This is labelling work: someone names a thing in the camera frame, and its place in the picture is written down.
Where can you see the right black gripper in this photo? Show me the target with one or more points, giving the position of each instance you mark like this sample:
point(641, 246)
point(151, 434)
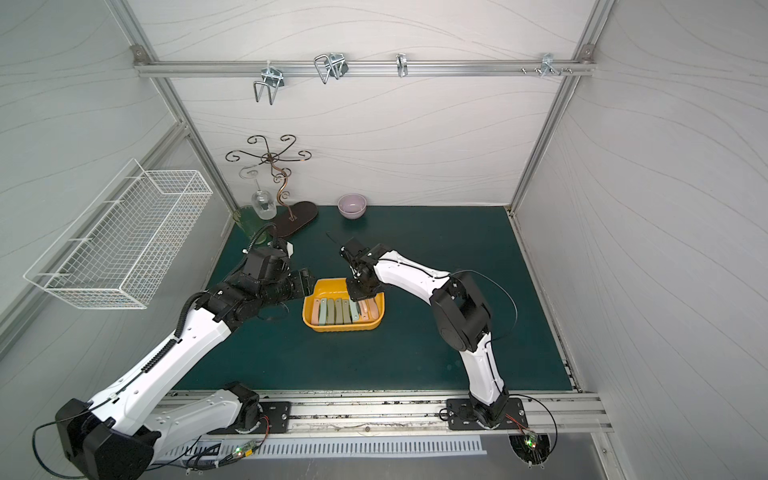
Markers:
point(363, 282)

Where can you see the mint folding knife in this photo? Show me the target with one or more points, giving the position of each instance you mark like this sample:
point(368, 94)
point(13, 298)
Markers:
point(323, 312)
point(354, 312)

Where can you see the white vent grille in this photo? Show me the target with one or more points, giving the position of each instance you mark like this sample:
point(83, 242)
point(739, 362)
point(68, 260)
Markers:
point(370, 447)

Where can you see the small metal hook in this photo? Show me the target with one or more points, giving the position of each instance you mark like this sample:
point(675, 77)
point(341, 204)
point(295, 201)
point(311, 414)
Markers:
point(401, 65)

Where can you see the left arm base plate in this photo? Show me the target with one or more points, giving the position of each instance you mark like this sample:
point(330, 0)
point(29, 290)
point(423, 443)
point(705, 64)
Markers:
point(267, 417)

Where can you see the metal hook clip right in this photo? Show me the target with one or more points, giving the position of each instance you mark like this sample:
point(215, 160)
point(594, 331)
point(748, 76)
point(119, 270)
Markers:
point(547, 67)

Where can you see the pink folding knife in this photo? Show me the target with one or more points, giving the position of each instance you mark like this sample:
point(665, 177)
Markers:
point(372, 309)
point(364, 311)
point(315, 312)

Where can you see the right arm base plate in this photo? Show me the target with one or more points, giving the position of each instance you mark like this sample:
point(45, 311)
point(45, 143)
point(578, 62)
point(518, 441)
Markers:
point(460, 416)

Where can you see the yellow plastic storage box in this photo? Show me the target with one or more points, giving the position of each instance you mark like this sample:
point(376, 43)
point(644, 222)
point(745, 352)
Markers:
point(336, 289)

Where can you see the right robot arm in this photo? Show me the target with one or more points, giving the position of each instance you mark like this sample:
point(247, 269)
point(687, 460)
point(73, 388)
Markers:
point(462, 315)

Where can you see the metal hook clip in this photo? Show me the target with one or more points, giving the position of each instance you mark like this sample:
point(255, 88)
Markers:
point(330, 66)
point(272, 80)
point(547, 67)

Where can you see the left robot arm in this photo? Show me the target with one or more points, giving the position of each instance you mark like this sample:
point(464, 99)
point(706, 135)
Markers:
point(116, 435)

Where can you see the metal hook clip middle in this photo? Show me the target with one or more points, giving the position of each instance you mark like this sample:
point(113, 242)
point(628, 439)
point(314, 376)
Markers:
point(330, 66)

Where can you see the aluminium cross rail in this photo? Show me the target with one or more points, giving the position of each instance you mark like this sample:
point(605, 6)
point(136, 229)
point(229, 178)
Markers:
point(357, 68)

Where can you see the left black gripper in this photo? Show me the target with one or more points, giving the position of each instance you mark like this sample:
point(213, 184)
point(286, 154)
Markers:
point(294, 285)

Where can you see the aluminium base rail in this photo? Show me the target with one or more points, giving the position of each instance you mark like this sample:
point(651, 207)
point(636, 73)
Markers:
point(372, 413)

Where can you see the green drinking glass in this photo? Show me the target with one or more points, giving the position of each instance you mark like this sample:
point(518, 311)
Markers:
point(250, 223)

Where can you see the metal hook clip left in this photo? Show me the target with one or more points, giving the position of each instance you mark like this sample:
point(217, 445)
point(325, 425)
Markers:
point(272, 80)

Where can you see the olive folding knife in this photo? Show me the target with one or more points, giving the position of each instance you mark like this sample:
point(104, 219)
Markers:
point(330, 312)
point(346, 312)
point(338, 312)

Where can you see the lilac ceramic bowl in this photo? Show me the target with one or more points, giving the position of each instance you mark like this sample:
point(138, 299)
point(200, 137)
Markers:
point(352, 206)

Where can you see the white wire basket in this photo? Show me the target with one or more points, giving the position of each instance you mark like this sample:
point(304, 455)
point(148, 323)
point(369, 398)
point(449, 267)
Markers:
point(115, 254)

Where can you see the clear wine glass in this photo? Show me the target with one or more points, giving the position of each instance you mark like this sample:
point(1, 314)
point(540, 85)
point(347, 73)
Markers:
point(261, 200)

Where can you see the bronze scroll cup stand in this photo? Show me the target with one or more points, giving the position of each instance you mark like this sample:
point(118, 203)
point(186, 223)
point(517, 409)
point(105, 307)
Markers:
point(298, 215)

